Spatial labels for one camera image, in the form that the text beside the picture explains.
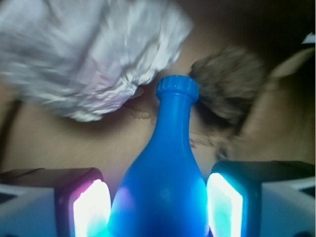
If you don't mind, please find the crumpled white paper ball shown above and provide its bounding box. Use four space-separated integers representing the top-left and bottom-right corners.
0 0 194 122

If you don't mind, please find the brown rock chunk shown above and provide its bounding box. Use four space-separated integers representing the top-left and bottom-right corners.
189 46 268 136

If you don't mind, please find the brown paper bag tray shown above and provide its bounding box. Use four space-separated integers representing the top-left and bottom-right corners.
0 0 316 178

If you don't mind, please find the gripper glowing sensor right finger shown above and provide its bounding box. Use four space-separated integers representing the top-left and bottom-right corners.
206 161 316 237

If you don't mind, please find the blue plastic bottle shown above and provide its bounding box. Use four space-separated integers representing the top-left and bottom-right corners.
107 76 209 237

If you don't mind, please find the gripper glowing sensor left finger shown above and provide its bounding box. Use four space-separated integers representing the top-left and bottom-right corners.
0 168 111 237

